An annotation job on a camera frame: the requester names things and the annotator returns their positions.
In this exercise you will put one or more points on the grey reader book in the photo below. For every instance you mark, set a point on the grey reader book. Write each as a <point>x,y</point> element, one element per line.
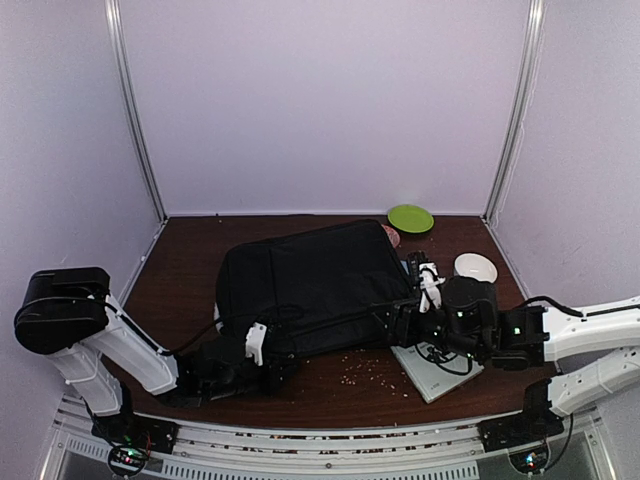
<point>435,373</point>

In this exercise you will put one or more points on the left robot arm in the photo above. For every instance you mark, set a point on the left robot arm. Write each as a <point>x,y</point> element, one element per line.
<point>70,316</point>

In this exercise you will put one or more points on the left aluminium frame post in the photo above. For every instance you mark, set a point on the left aluminium frame post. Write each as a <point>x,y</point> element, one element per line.
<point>116,33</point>

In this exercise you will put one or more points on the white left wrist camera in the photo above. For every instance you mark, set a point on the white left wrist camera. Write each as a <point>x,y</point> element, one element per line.
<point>254,343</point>

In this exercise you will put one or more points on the red patterned bowl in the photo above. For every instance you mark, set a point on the red patterned bowl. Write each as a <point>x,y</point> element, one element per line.
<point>392,235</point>

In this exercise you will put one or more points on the green plate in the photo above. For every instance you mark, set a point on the green plate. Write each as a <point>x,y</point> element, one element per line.
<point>411,219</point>

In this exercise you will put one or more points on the aluminium frame post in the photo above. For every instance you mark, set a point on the aluminium frame post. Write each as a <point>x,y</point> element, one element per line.
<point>522,97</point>
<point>116,33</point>

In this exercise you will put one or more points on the white bowl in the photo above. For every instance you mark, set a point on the white bowl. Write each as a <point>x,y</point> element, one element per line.
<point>475,266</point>

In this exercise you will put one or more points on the black student backpack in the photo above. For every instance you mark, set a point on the black student backpack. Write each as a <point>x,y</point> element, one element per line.
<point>317,291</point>

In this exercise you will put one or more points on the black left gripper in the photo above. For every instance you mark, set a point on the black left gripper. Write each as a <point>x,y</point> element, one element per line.
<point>275,376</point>

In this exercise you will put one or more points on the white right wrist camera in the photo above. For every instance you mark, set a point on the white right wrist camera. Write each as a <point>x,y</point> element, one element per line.
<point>426,281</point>

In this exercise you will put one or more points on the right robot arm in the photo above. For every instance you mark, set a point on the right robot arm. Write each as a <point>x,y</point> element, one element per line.
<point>460,318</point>

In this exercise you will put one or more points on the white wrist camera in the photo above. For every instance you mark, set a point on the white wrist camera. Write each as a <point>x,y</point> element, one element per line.
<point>426,281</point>
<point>254,343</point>

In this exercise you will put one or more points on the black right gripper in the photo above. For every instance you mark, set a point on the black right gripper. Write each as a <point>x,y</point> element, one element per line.
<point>399,314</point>

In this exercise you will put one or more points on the right aluminium frame post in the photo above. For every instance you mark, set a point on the right aluminium frame post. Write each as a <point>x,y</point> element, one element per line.
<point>522,97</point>

